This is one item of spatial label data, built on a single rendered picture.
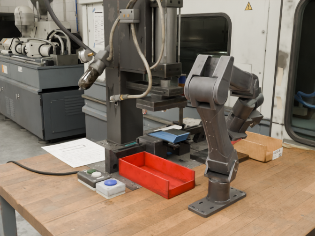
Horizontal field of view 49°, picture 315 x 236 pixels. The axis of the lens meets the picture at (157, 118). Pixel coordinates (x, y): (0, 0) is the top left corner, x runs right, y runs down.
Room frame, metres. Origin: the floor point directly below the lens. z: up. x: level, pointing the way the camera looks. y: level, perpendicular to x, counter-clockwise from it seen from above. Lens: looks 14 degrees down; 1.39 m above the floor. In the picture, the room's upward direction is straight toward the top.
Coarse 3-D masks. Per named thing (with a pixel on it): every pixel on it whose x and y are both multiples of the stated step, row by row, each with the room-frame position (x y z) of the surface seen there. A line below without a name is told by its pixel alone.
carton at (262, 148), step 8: (248, 136) 1.44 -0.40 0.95; (256, 136) 1.41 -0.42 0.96; (264, 136) 1.39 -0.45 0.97; (240, 144) 1.34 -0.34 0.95; (248, 144) 1.31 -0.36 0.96; (256, 144) 1.28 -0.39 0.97; (264, 144) 1.38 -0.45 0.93; (272, 144) 1.36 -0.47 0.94; (280, 144) 1.33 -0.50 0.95; (240, 152) 1.33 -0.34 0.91; (248, 152) 1.31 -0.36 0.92; (256, 152) 1.28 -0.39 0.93; (264, 152) 1.26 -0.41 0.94; (272, 152) 1.29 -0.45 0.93; (280, 152) 1.33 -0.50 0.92; (256, 160) 1.28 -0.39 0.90; (264, 160) 1.25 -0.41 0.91
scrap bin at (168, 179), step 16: (128, 160) 1.16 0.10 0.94; (144, 160) 1.21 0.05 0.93; (160, 160) 1.15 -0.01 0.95; (128, 176) 1.09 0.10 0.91; (144, 176) 1.03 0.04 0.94; (160, 176) 1.11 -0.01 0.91; (176, 176) 1.09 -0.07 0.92; (192, 176) 1.03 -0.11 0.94; (160, 192) 0.98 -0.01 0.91; (176, 192) 0.97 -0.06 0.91
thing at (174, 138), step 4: (160, 132) 1.36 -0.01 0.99; (164, 132) 1.36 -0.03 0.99; (156, 136) 1.30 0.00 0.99; (160, 136) 1.30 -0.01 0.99; (164, 136) 1.31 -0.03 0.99; (168, 136) 1.31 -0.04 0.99; (172, 136) 1.31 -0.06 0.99; (176, 136) 1.23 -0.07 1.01; (180, 136) 1.24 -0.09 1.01; (184, 136) 1.26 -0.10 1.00; (172, 140) 1.25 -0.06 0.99; (176, 140) 1.24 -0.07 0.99; (180, 140) 1.26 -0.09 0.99
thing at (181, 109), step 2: (182, 74) 1.60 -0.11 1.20; (184, 74) 1.61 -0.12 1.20; (180, 106) 1.60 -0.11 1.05; (182, 106) 1.60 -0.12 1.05; (184, 106) 1.61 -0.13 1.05; (180, 108) 1.61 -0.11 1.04; (182, 108) 1.61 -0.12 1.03; (180, 110) 1.61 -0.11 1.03; (182, 110) 1.61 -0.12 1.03; (180, 112) 1.61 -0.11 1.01; (182, 112) 1.61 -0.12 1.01; (180, 114) 1.61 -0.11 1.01; (182, 114) 1.61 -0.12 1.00; (180, 116) 1.61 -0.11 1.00; (182, 116) 1.61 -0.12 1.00; (180, 118) 1.61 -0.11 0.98; (182, 118) 1.61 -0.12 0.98; (180, 120) 1.61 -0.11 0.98; (182, 120) 1.61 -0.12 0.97; (180, 122) 1.61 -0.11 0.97; (182, 122) 1.61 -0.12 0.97; (180, 124) 1.61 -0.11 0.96
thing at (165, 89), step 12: (132, 84) 1.43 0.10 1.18; (144, 84) 1.47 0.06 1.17; (156, 84) 1.41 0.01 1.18; (168, 84) 1.33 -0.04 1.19; (156, 96) 1.30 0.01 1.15; (168, 96) 1.31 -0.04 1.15; (180, 96) 1.35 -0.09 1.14; (144, 108) 1.27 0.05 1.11; (156, 108) 1.24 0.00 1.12; (168, 108) 1.28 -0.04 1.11
